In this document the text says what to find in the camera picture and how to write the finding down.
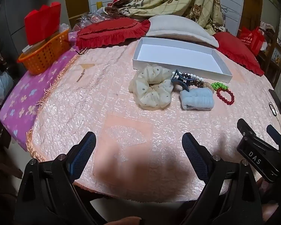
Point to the cream dotted scrunchie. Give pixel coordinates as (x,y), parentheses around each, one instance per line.
(142,93)

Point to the wooden chair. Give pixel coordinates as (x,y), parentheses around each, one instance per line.
(274,58)

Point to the plain red cushion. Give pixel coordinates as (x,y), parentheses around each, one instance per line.
(236,49)

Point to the light blue terry wristband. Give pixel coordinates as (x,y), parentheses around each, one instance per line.
(196,99)

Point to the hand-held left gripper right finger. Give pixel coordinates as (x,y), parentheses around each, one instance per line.
(196,155)

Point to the clear plastic bag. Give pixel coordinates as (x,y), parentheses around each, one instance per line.
(89,20)

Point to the red paper bag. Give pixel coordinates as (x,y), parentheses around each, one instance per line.
(42,23)

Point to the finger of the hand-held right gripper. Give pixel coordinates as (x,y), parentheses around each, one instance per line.
(255,150)
(278,138)

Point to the white cardboard box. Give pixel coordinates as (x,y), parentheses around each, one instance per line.
(178,54)

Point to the purple floral sheet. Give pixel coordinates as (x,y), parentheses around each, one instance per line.
(25,98)

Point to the white pillow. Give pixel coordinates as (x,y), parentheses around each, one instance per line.
(178,28)

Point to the blue hair claw clip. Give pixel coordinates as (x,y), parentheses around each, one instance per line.
(179,83)

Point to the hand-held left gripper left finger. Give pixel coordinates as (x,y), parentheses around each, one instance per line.
(83,154)

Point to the red ruffled cushion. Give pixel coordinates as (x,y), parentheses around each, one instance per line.
(107,32)

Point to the white plastic bag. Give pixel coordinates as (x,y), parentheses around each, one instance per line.
(3,86)

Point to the red plastic bag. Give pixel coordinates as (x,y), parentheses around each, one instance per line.
(251,39)

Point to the orange plastic basket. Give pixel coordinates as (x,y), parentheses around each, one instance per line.
(44,56)

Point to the black wrist watch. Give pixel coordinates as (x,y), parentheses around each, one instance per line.
(273,109)

